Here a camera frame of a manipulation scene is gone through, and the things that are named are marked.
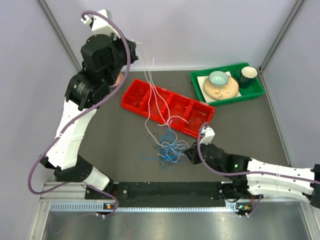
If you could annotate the light blue bowl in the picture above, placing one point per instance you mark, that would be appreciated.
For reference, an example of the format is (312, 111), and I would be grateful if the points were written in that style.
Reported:
(218, 78)

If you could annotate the slotted cable duct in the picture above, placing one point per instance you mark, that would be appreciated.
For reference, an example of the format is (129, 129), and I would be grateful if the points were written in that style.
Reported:
(104, 207)

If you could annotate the tan ceramic plate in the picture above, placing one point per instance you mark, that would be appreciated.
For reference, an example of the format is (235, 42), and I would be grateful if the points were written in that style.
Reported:
(221, 88)

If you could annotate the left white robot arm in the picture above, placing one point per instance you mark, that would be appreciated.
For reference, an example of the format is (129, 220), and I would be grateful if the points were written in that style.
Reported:
(80, 105)

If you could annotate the pink patterned bowl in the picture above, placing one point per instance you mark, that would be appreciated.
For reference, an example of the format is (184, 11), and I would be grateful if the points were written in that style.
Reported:
(118, 80)

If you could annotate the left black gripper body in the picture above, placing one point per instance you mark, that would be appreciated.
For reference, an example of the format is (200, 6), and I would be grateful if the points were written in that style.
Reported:
(121, 57)

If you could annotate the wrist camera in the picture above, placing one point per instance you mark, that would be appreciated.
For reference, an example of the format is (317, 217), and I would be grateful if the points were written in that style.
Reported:
(99, 26)
(207, 135)

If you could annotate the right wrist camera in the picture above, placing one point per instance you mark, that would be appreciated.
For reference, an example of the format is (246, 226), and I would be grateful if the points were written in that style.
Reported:
(207, 135)

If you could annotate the red compartment bin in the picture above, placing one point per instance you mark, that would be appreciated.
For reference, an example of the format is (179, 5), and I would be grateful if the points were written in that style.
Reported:
(184, 114)

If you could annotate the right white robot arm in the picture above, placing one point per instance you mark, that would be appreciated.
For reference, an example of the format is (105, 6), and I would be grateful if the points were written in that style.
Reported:
(259, 178)

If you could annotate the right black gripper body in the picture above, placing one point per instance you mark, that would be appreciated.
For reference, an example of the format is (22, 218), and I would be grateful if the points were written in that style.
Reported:
(196, 158)

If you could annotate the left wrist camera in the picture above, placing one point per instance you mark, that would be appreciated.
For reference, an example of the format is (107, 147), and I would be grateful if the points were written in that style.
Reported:
(99, 26)

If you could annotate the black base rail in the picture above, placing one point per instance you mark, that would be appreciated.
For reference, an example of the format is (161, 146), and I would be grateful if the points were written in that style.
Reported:
(167, 194)

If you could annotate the dark green mug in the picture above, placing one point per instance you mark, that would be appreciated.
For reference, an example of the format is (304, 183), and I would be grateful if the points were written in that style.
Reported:
(245, 76)

